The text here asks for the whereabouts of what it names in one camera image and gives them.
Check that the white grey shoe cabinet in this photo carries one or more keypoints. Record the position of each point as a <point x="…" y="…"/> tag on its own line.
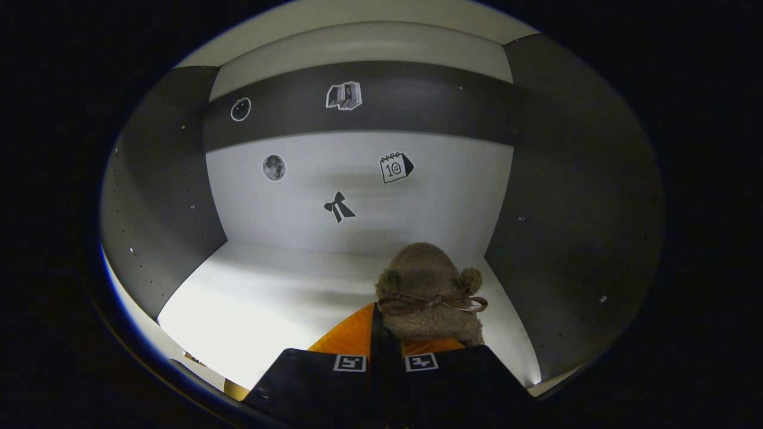
<point x="298" y="190"/>

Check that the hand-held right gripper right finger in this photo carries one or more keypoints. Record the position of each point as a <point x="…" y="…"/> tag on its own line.
<point x="453" y="381"/>

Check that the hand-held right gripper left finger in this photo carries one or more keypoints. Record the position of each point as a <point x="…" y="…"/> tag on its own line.
<point x="316" y="381"/>

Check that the brown fuzzy shoe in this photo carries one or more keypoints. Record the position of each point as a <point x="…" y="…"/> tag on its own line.
<point x="426" y="274"/>

